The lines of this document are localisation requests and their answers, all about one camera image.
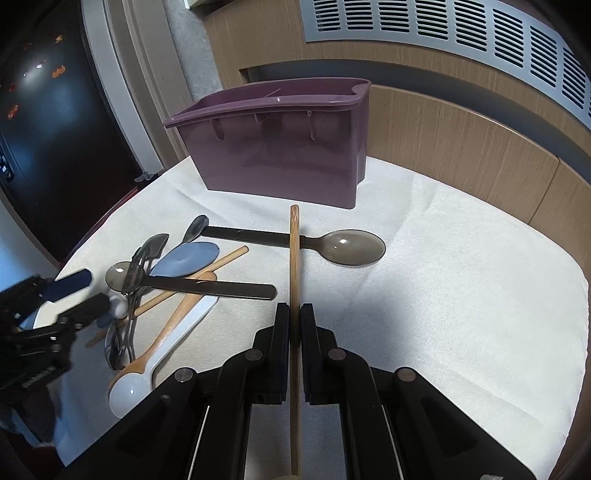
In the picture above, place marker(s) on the purple plastic utensil caddy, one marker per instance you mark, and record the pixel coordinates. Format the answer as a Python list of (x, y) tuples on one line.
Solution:
[(302, 139)]

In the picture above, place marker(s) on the stainless steel spoon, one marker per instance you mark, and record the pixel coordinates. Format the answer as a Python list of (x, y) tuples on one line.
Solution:
[(195, 229)]

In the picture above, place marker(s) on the white plastic spoon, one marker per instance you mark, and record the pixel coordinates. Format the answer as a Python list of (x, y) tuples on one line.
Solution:
[(134, 388)]

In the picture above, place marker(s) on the black refrigerator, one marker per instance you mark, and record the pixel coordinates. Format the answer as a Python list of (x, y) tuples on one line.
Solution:
[(64, 161)]

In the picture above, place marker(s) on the dark grey spatula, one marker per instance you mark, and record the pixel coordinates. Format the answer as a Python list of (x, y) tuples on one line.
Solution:
[(149, 251)]

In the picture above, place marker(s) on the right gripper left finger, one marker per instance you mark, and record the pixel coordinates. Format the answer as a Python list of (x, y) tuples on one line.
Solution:
[(257, 376)]

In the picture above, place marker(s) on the light blue plastic spoon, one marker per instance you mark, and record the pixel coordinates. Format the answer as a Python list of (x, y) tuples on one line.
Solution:
[(186, 259)]

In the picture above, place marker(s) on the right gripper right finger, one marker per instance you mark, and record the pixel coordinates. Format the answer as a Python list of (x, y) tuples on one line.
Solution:
[(336, 376)]

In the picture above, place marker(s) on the silver ventilation grille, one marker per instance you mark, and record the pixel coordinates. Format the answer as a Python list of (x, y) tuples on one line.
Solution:
[(493, 33)]

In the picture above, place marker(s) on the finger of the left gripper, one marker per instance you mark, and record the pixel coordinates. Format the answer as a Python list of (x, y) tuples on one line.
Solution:
[(53, 290), (86, 312)]

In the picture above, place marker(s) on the smoky plastic spoon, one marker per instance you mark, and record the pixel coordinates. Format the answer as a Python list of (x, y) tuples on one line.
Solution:
[(224, 289), (349, 247)]

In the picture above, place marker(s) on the wooden spoon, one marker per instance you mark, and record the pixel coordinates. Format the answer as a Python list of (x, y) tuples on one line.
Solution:
[(138, 366)]

